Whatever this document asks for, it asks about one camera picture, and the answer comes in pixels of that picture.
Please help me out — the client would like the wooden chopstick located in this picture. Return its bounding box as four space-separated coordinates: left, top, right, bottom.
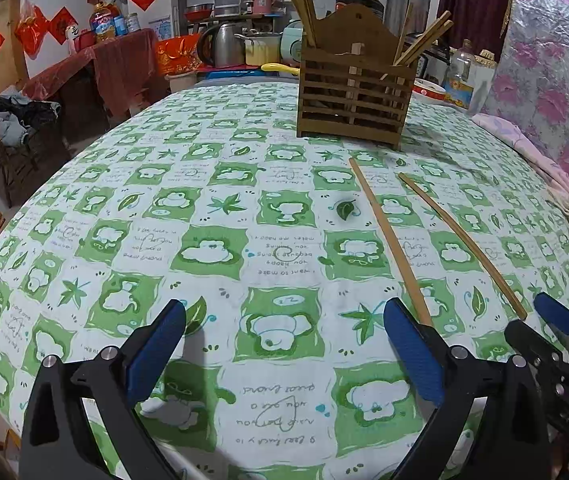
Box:
397 172 530 322
349 157 433 326

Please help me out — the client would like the pink folded blanket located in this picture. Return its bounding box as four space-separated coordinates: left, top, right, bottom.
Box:
471 114 569 217

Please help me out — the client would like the green white patterned tablecloth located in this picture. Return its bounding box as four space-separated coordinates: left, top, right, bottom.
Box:
0 82 569 479

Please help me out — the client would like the clear plastic oil bottle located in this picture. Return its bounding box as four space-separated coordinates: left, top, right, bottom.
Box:
443 39 475 110

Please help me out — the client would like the chair with clothes pile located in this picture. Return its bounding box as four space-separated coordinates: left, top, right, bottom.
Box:
0 89 71 207

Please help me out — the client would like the red white bowl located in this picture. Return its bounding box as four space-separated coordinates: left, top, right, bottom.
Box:
413 78 446 104

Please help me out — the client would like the silver pressure cooker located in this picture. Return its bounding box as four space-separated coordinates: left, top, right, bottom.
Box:
417 39 451 84

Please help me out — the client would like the red cloth covered table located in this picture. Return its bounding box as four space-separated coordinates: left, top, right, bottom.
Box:
22 29 168 142

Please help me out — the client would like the wooden slatted chopstick holder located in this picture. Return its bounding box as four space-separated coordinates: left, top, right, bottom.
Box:
297 4 417 150

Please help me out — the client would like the dark red hanging curtain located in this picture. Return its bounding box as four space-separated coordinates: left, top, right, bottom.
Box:
439 0 511 61

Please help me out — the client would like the steel electric kettle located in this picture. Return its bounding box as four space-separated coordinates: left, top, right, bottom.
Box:
196 23 245 68

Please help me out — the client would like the yellow pan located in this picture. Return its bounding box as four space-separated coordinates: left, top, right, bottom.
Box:
260 63 300 77

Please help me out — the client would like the mint green rice cooker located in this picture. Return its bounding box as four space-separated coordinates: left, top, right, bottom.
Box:
280 20 303 67

